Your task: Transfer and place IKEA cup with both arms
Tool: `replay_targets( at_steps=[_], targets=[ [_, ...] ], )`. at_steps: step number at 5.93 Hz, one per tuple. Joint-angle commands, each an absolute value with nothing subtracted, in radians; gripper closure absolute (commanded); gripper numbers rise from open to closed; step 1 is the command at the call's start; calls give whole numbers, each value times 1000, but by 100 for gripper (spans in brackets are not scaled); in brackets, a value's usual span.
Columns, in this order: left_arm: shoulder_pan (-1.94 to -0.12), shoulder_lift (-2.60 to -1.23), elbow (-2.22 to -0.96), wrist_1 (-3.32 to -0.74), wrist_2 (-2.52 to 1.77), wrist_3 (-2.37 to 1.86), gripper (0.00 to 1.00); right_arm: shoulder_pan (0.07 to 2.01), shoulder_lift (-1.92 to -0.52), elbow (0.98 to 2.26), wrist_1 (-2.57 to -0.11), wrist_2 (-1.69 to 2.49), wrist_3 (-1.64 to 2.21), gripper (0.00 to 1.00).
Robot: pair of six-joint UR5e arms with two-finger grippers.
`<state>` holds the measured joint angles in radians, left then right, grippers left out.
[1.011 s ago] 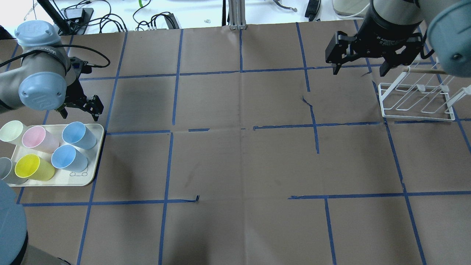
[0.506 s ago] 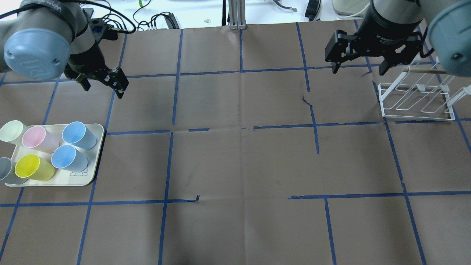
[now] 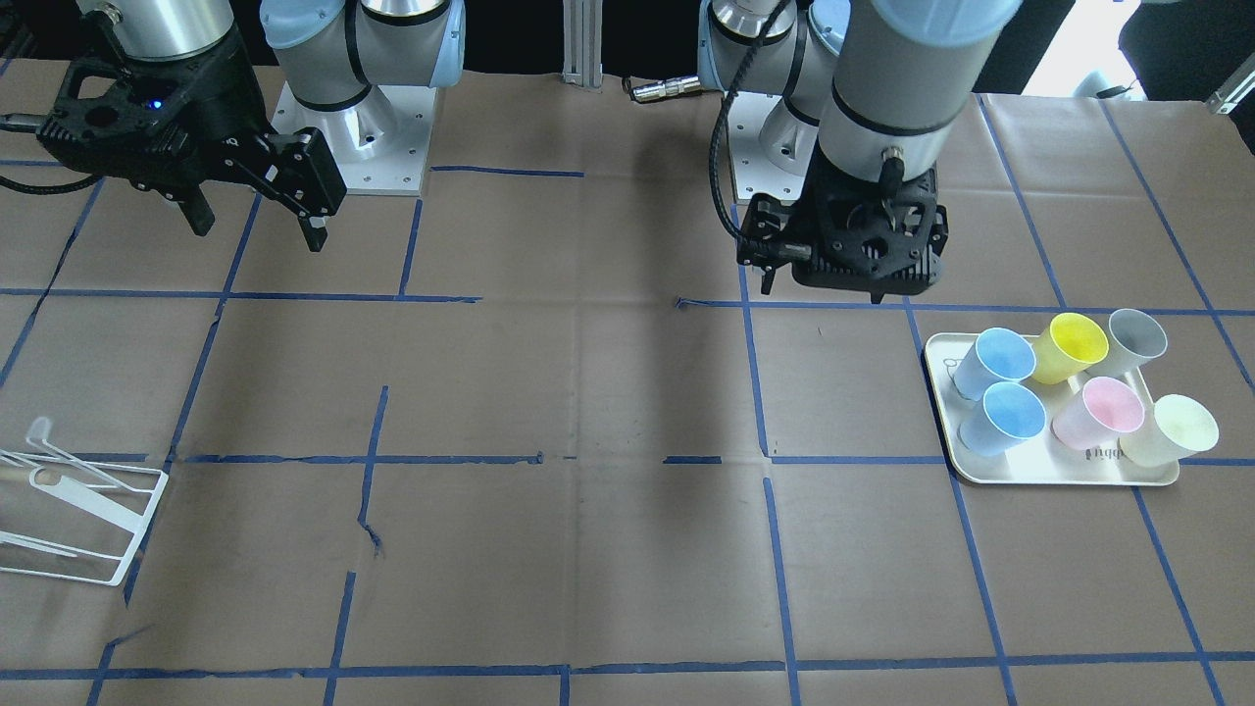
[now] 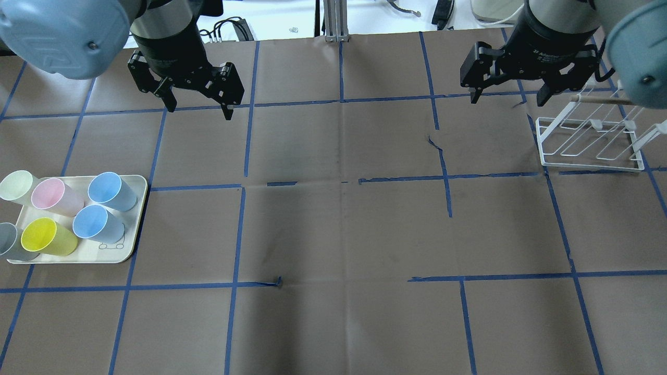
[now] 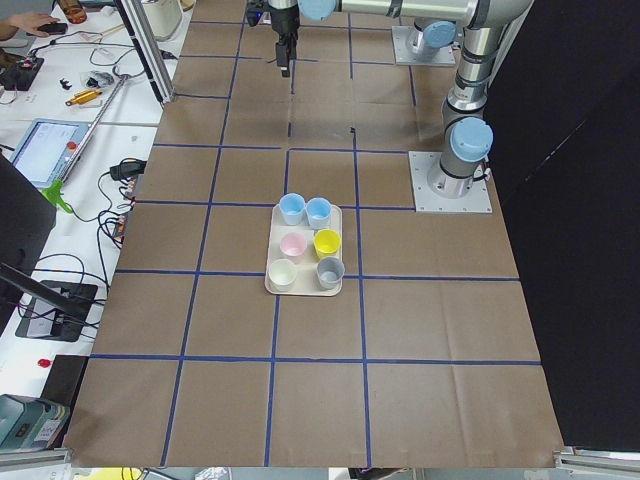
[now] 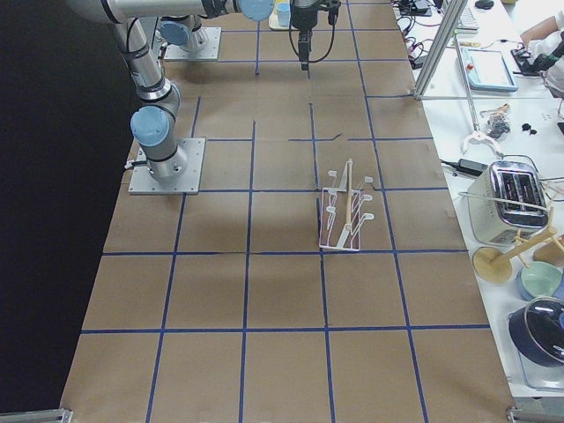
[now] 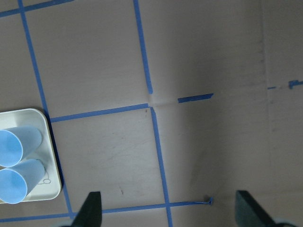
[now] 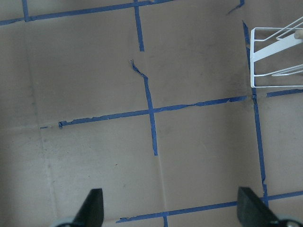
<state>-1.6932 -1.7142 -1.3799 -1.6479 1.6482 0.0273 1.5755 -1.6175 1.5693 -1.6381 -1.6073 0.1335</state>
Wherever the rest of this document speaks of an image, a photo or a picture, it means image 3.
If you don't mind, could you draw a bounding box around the white wire cup rack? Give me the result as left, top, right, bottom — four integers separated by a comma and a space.
3, 418, 169, 588

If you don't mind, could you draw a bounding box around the aluminium frame post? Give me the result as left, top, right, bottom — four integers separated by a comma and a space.
561, 0, 604, 92

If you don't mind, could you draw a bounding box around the pink plastic cup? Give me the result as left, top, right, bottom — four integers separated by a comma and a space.
1050, 377, 1146, 450

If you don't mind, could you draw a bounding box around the wooden rack dowel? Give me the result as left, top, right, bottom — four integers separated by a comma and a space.
0, 461, 40, 487

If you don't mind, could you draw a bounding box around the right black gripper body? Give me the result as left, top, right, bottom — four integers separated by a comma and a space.
35, 28, 348, 218

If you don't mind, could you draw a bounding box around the light blue plastic cup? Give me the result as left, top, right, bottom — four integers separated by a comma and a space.
959, 381, 1047, 456

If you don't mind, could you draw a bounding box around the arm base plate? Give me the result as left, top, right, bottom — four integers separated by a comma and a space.
728, 93, 820, 206
274, 84, 442, 197

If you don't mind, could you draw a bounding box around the white serving tray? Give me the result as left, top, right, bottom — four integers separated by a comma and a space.
924, 331, 1181, 487

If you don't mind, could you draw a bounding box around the grey plastic cup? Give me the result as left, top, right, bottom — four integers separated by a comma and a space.
1103, 308, 1168, 377

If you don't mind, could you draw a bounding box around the black camera cable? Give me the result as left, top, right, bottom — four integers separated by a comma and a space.
712, 0, 794, 242

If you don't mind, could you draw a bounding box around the cream plastic cup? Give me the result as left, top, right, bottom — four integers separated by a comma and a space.
1118, 394, 1220, 468

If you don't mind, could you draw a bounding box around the blue cup on tray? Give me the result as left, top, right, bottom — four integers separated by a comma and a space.
953, 329, 1035, 399

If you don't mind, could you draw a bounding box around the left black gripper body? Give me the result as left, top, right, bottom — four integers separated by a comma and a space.
735, 157, 949, 301

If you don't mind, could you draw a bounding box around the yellow plastic cup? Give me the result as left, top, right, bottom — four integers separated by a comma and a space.
1030, 312, 1109, 384

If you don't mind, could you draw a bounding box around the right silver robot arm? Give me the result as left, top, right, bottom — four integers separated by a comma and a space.
4, 1, 466, 253

